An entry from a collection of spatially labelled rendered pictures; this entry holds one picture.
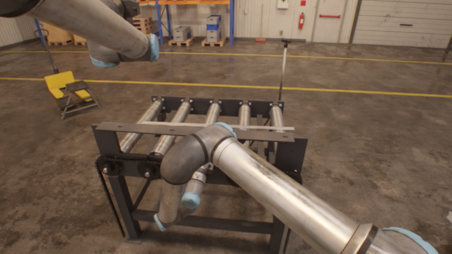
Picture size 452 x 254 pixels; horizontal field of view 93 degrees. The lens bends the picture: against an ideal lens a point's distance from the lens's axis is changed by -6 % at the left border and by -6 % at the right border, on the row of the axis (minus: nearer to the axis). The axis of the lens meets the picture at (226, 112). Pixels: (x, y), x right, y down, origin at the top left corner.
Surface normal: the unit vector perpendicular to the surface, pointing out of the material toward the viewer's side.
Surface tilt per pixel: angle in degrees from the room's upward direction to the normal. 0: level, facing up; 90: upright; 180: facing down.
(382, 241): 8
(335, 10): 90
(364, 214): 0
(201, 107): 90
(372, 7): 90
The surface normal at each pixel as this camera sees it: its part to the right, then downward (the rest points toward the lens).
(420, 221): 0.00, -0.88
